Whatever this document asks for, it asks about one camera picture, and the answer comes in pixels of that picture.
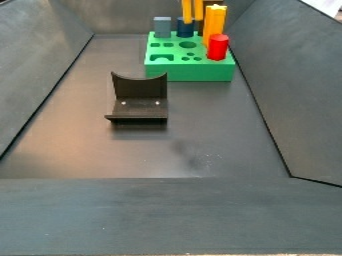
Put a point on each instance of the yellow three prong object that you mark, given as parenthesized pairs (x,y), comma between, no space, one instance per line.
(192,10)

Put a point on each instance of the black curved fixture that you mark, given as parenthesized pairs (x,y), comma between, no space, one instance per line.
(141,98)

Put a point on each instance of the green shape sorter base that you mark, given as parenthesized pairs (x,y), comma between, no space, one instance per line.
(181,57)

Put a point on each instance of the red cylinder peg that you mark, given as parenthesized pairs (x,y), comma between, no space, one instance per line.
(218,46)

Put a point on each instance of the dark blue cylinder peg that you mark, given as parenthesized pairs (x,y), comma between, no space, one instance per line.
(185,29)

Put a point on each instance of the light blue square peg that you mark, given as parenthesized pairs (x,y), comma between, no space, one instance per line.
(162,27)

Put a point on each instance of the yellow star peg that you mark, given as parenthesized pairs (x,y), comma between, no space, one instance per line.
(214,21)

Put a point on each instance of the brown arch block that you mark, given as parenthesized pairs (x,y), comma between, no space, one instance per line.
(206,3)

